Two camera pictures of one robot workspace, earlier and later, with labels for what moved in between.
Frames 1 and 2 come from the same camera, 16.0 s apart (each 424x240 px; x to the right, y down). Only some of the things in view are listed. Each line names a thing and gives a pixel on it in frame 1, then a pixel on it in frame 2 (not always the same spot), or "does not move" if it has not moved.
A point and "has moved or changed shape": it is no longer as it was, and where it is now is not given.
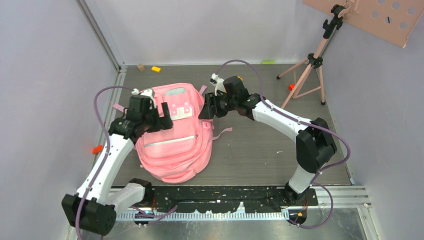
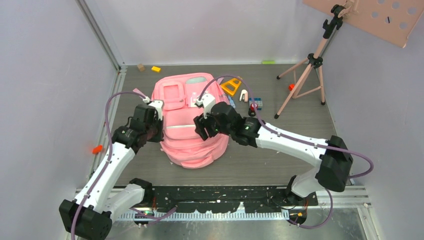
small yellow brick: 156,69 does not move
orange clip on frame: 98,148 does not move
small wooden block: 141,67 does not move
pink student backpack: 181,153 has moved or changed shape
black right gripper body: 224,104 to 211,126
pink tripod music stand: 394,20 does not move
